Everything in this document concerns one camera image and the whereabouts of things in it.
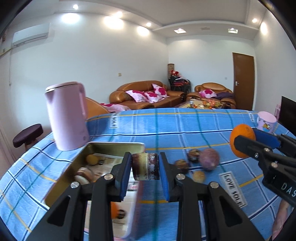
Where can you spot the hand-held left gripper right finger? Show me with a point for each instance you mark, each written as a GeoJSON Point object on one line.
{"type": "Point", "coordinates": [165, 183]}

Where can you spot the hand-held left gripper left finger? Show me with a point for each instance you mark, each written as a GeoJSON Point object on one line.
{"type": "Point", "coordinates": [123, 178]}

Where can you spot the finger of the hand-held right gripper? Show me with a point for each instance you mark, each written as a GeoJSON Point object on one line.
{"type": "Point", "coordinates": [268, 139]}
{"type": "Point", "coordinates": [247, 144]}

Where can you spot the orange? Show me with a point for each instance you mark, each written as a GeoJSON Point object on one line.
{"type": "Point", "coordinates": [242, 133]}

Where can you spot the brown layered round cake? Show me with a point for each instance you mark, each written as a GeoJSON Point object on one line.
{"type": "Point", "coordinates": [145, 165]}

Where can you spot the small tan round fruit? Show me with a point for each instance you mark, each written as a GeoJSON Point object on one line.
{"type": "Point", "coordinates": [198, 176]}

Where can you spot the dark brown muffin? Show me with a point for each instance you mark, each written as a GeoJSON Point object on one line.
{"type": "Point", "coordinates": [193, 154]}

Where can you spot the purple passion fruit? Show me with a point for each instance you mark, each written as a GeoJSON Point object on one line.
{"type": "Point", "coordinates": [209, 159]}

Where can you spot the pink metal tin box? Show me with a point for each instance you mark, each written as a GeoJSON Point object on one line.
{"type": "Point", "coordinates": [62, 187]}

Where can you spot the person's right hand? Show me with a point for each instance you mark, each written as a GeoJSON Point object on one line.
{"type": "Point", "coordinates": [281, 220]}

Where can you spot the pink cartoon cup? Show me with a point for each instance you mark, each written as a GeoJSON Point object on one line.
{"type": "Point", "coordinates": [266, 120]}

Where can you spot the printed paper liner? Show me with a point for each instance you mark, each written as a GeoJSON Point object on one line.
{"type": "Point", "coordinates": [111, 162]}

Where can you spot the pink gift bag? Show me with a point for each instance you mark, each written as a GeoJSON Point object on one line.
{"type": "Point", "coordinates": [277, 111]}

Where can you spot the black television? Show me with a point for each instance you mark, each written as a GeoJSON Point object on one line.
{"type": "Point", "coordinates": [288, 111]}

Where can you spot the blue plaid tablecloth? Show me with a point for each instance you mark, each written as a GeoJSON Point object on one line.
{"type": "Point", "coordinates": [173, 129]}

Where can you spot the purple cloth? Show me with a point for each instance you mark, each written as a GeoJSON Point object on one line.
{"type": "Point", "coordinates": [224, 95]}

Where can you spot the pile of snacks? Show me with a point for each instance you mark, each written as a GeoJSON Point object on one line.
{"type": "Point", "coordinates": [208, 103]}

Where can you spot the brown wooden door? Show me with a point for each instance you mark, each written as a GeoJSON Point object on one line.
{"type": "Point", "coordinates": [242, 81]}

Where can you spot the pink floral cushion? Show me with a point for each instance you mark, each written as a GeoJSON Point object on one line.
{"type": "Point", "coordinates": [207, 93]}
{"type": "Point", "coordinates": [135, 95]}
{"type": "Point", "coordinates": [160, 90]}
{"type": "Point", "coordinates": [152, 96]}

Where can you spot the brown leather armchair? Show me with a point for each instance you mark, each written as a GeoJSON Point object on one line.
{"type": "Point", "coordinates": [210, 86]}

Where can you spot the tan leather armchair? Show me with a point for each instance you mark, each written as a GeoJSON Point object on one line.
{"type": "Point", "coordinates": [97, 109]}

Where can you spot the wooden coffee table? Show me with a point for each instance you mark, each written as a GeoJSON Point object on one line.
{"type": "Point", "coordinates": [182, 104]}

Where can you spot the pink electric kettle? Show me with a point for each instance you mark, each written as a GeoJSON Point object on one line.
{"type": "Point", "coordinates": [67, 115]}

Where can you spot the stack of dark chairs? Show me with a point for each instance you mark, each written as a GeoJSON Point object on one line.
{"type": "Point", "coordinates": [179, 85]}

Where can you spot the brown leather sofa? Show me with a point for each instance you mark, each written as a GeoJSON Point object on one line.
{"type": "Point", "coordinates": [138, 87]}

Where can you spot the red plush toy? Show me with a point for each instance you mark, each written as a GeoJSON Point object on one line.
{"type": "Point", "coordinates": [174, 73]}

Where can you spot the dark maroon stool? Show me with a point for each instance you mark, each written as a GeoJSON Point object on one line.
{"type": "Point", "coordinates": [26, 135]}

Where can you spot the tall patterned vase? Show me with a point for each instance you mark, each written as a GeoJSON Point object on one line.
{"type": "Point", "coordinates": [170, 68]}

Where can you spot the square ceiling light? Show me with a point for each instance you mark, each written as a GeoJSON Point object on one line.
{"type": "Point", "coordinates": [180, 30]}
{"type": "Point", "coordinates": [232, 30]}

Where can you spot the white air conditioner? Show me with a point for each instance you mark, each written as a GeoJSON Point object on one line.
{"type": "Point", "coordinates": [30, 34]}

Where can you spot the white wall pipe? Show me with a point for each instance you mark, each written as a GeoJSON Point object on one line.
{"type": "Point", "coordinates": [10, 69]}

